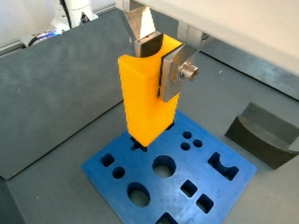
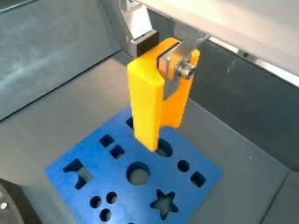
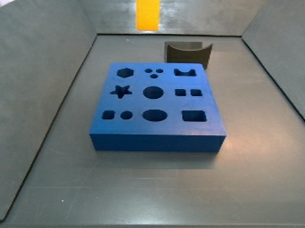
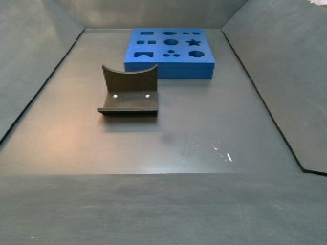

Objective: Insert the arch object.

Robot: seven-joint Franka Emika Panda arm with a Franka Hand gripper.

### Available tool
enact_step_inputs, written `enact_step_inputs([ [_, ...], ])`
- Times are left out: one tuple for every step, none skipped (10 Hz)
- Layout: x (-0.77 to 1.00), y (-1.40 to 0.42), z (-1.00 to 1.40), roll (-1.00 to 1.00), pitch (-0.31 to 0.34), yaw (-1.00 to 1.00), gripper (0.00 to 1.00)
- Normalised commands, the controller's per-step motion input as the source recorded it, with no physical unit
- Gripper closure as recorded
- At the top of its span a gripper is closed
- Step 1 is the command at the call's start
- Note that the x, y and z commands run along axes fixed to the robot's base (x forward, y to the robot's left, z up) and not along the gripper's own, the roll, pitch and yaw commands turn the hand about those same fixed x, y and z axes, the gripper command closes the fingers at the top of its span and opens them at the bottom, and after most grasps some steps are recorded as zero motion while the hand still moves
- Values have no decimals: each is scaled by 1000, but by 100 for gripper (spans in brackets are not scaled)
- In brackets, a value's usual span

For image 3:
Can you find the dark grey arch object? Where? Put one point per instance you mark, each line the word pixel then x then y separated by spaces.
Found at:
pixel 187 52

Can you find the blue shape sorter block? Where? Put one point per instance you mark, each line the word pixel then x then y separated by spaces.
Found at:
pixel 156 108

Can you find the orange vertical strip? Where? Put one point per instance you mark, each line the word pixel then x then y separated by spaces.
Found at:
pixel 147 15

